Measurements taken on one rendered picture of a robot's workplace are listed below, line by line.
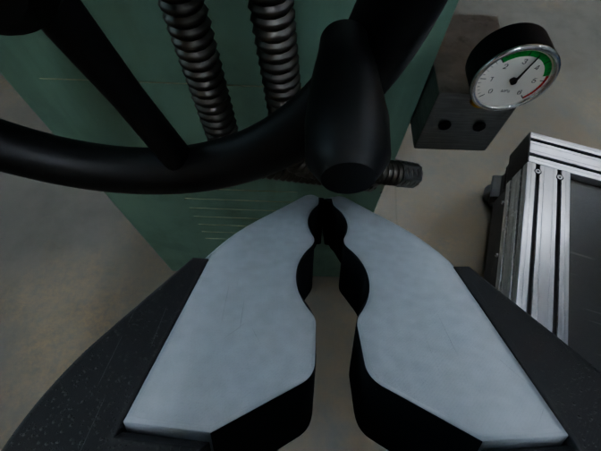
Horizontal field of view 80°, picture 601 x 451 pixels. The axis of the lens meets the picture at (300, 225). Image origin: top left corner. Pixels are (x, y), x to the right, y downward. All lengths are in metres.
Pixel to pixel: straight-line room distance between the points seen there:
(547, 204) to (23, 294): 1.20
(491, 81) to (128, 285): 0.87
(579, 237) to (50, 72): 0.91
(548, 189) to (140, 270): 0.95
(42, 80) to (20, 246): 0.74
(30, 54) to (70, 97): 0.05
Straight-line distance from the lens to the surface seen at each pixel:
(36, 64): 0.48
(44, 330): 1.05
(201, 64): 0.24
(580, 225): 0.94
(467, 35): 0.45
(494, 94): 0.35
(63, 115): 0.52
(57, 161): 0.24
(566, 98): 1.54
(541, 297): 0.79
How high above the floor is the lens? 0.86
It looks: 63 degrees down
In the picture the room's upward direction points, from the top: 2 degrees clockwise
